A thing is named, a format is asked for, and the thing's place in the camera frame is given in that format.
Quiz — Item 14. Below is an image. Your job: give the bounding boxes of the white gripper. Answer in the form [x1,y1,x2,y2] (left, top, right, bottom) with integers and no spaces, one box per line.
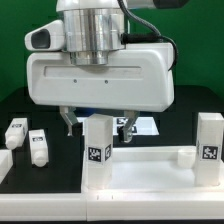
[25,20,174,143]

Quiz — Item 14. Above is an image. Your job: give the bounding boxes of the white desk top tray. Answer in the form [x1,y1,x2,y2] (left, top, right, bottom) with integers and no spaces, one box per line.
[82,146,224,191]

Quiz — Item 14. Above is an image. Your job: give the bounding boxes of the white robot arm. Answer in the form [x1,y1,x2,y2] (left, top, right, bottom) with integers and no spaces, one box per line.
[25,0,189,142]

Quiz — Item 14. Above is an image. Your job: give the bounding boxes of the white marker plate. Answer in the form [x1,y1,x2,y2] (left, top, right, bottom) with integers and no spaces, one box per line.
[82,114,159,141]

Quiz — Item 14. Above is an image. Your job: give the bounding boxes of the white left corner block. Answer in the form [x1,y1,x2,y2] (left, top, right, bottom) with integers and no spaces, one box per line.
[0,149,13,184]

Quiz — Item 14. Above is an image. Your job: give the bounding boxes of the white front rail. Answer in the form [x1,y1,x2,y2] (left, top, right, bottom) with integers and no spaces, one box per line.
[0,192,224,221]

